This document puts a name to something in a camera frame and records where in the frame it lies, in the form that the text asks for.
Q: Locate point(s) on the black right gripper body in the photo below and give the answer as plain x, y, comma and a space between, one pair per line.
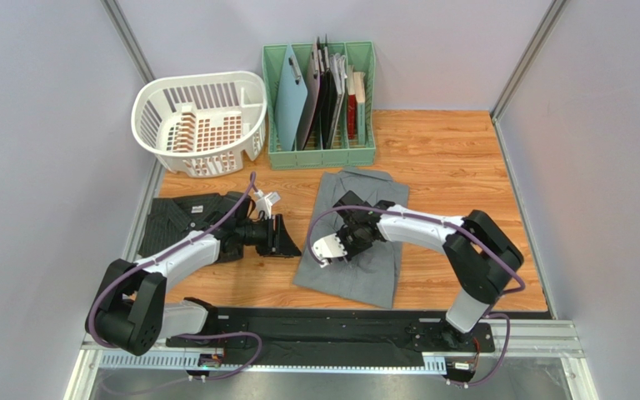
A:
350, 227

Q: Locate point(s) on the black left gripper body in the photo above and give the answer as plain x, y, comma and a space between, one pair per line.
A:
259, 234

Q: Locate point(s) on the grey long sleeve shirt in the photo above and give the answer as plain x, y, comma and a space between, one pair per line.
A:
369, 272

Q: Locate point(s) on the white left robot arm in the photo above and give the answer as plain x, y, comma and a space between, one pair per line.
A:
130, 311

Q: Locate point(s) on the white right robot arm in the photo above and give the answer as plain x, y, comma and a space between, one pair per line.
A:
482, 257

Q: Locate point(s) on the dark striped folded shirt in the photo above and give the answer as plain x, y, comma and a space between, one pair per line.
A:
171, 219

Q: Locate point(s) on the white plastic laundry basket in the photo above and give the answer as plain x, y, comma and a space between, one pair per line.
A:
202, 125

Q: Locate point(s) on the red book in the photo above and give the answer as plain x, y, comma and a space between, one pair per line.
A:
351, 102

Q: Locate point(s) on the green file organizer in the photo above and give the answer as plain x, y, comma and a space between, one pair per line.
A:
340, 151

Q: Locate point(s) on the black folder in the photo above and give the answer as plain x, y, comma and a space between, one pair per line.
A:
323, 107

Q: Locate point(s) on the pink grey clipboard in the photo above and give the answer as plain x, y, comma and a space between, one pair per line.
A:
312, 81

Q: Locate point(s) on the light blue clipboard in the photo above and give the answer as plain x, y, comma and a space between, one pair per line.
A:
290, 101

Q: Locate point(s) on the teal book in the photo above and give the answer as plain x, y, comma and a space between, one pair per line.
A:
360, 107

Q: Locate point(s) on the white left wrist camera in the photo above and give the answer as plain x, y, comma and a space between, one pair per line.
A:
264, 203

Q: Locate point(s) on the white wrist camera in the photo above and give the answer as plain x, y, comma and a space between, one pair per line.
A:
264, 203
330, 249

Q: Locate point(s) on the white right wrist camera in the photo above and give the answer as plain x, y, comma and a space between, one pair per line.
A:
330, 249

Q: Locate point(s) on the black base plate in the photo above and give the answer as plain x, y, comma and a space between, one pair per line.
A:
372, 329

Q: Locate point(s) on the white slotted cable duct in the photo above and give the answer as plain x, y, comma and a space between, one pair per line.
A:
200, 362

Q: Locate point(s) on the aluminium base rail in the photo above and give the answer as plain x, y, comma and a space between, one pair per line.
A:
516, 338

